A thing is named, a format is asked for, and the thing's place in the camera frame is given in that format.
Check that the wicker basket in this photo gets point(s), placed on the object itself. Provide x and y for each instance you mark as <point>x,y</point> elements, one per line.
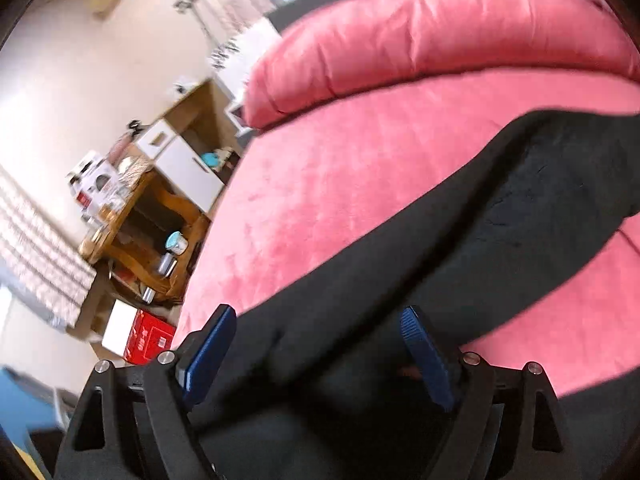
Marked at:
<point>132,167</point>

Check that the metal can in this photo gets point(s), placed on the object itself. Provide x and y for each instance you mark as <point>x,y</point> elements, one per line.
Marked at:
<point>167,265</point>
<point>148,294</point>

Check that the patterned curtain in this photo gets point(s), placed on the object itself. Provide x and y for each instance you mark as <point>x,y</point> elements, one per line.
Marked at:
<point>40,260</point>

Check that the blue board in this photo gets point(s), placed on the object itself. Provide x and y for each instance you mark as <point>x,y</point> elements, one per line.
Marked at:
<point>20,400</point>

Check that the teal tin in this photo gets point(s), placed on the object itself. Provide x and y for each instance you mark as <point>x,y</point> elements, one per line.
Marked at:
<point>176,242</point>

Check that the black pants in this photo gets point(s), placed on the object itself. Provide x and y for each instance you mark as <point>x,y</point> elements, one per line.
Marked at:
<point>450,240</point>

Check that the white board with flower print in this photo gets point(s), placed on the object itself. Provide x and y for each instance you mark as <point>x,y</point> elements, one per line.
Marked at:
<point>250,50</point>

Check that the long red pillow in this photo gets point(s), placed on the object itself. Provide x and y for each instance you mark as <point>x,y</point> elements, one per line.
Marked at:
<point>400,35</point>

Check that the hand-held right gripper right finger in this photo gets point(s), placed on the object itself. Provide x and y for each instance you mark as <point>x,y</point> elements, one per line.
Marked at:
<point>425,360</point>

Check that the pink bed sheet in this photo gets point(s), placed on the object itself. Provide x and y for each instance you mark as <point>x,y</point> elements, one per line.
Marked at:
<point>325,185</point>

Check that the white wooden desk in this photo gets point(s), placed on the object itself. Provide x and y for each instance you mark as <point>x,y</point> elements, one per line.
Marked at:
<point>185,170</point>

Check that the white red appliance box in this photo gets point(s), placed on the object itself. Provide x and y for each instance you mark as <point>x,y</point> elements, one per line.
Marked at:
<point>95,180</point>

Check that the teal bag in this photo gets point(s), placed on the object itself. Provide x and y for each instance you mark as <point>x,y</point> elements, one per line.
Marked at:
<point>212,159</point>

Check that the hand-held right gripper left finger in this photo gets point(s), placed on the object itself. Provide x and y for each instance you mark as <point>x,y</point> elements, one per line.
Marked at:
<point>210,355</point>

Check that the grey nightstand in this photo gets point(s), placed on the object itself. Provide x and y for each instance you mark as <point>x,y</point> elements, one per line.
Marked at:
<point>237,115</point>

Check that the wooden side table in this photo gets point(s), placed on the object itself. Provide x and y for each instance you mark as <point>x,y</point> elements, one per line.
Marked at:
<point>187,210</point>

